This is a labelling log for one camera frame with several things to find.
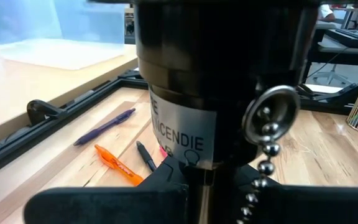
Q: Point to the black aluminium table frame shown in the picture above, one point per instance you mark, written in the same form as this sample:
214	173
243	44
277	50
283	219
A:
11	149

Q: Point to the orange pen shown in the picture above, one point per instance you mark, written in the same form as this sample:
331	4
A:
117	165

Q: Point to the wooden base lamp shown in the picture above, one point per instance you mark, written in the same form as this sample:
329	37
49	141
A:
213	62

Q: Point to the clear plastic storage bin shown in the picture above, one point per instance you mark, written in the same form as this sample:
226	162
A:
57	37

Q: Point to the purple pen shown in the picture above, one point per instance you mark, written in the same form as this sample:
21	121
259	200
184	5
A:
104	127

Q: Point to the black pen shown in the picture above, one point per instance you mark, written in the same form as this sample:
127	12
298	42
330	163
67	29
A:
146	155

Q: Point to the person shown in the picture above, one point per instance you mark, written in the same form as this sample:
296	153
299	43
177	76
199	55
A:
326	12

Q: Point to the black frame hook clamp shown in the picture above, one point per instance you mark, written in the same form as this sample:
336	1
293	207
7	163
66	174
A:
40	110

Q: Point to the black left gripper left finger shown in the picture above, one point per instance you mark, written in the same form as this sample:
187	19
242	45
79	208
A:
104	205

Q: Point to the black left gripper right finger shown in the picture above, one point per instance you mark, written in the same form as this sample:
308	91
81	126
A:
322	205

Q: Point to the pink highlighter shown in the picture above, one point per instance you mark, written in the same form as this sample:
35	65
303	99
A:
163	152

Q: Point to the black keyboard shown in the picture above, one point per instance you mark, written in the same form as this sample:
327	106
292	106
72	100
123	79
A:
353	37

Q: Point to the light wooden desk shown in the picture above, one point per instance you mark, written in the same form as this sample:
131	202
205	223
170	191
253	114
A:
17	87

